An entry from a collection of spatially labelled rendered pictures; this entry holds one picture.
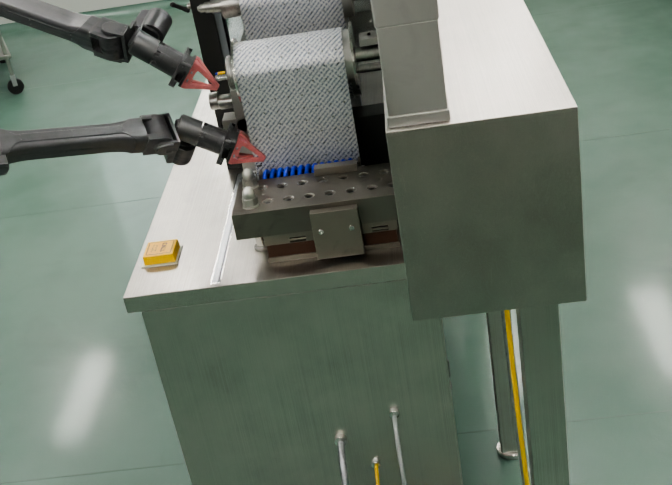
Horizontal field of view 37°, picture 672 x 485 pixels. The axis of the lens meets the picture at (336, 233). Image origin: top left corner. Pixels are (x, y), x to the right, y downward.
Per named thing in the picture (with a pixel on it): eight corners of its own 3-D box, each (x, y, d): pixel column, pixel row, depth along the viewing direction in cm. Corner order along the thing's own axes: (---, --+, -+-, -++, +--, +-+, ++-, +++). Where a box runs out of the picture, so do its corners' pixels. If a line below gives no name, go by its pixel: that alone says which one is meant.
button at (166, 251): (150, 251, 232) (147, 241, 231) (180, 247, 232) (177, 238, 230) (144, 266, 226) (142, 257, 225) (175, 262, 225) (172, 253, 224)
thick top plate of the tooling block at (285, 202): (244, 206, 229) (238, 182, 226) (420, 182, 225) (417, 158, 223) (236, 240, 215) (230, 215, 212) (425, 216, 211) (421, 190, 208)
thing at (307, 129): (258, 179, 230) (242, 103, 222) (361, 165, 228) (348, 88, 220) (258, 179, 230) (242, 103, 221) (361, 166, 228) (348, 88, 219)
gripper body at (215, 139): (223, 167, 223) (191, 155, 222) (228, 148, 232) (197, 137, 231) (233, 142, 220) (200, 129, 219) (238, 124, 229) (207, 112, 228)
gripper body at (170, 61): (175, 90, 219) (144, 73, 217) (182, 73, 228) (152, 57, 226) (189, 65, 216) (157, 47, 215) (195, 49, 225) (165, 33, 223)
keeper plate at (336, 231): (318, 255, 216) (309, 209, 211) (364, 249, 215) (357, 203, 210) (317, 261, 214) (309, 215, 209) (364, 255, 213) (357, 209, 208)
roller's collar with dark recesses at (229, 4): (226, 14, 247) (221, -12, 244) (250, 10, 246) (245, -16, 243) (223, 22, 241) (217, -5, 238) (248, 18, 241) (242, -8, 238)
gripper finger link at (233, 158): (258, 175, 227) (219, 161, 225) (261, 162, 233) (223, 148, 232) (269, 149, 224) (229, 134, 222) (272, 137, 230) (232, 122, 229)
